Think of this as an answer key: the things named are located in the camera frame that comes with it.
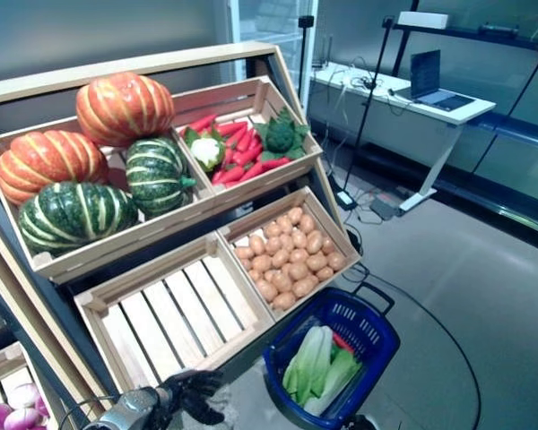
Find black white robot left hand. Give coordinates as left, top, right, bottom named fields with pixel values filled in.
left=158, top=368, right=226, bottom=426

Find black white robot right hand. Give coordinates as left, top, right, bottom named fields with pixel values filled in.
left=343, top=414, right=387, bottom=430

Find blue plastic shopping basket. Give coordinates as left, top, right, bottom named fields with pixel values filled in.
left=262, top=281, right=403, bottom=430

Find green white napa cabbage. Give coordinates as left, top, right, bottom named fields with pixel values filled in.
left=303, top=350, right=364, bottom=417
left=281, top=325, right=325, bottom=407
left=312, top=325, right=336, bottom=398

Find wooden crate with slatted bottom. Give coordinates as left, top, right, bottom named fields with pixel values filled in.
left=74, top=232, right=277, bottom=391

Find wooden crate of pumpkins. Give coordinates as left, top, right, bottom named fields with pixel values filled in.
left=0, top=116, right=217, bottom=280

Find wooden crate of potatoes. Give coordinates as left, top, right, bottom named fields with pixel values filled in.
left=217, top=186, right=362, bottom=323

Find green striped pumpkin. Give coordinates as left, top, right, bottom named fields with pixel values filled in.
left=17, top=181, right=140, bottom=257
left=125, top=136, right=197, bottom=218

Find grey floor box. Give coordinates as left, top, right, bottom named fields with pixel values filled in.
left=369, top=196, right=398, bottom=221

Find wooden crate of carrots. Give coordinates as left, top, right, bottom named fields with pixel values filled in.
left=172, top=75, right=324, bottom=199

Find white cauliflower green leaves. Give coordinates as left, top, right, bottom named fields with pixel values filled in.
left=181, top=127, right=229, bottom=174

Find orange striped pumpkin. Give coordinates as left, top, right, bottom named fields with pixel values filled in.
left=0, top=129, right=110, bottom=206
left=74, top=71, right=176, bottom=148

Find green broccoli head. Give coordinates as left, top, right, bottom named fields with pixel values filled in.
left=253, top=107, right=311, bottom=161

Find white desk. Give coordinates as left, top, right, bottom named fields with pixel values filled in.
left=308, top=66, right=497, bottom=214

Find black tripod stand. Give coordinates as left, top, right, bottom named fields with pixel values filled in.
left=342, top=15, right=396, bottom=192

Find wooden produce display stand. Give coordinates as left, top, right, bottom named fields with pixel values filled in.
left=0, top=40, right=363, bottom=411

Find open grey laptop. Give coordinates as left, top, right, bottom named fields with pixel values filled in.
left=407, top=48, right=473, bottom=112

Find dark metal rack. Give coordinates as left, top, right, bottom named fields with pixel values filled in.
left=390, top=20, right=538, bottom=120

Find white flat box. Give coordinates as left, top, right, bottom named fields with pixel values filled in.
left=397, top=11, right=450, bottom=30

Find dark device on shelf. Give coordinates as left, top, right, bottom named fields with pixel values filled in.
left=478, top=22, right=520, bottom=37

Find black floor cable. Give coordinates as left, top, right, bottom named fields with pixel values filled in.
left=340, top=226, right=483, bottom=430

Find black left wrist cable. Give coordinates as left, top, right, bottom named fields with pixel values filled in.
left=58, top=395, right=120, bottom=430

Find white desk cable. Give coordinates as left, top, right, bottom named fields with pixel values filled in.
left=321, top=62, right=377, bottom=113

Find glass door white frame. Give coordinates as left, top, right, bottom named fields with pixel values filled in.
left=226, top=0, right=319, bottom=129

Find black tripod with camera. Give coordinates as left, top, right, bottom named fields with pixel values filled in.
left=297, top=14, right=316, bottom=107

